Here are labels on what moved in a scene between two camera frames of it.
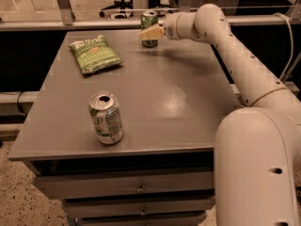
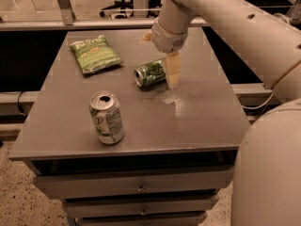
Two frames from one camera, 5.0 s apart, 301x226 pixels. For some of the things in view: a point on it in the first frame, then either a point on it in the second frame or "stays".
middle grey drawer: (137, 204) stays
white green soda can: (105, 112) stays
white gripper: (169, 28) → (166, 40)
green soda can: (149, 19) → (150, 75)
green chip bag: (94, 54) stays
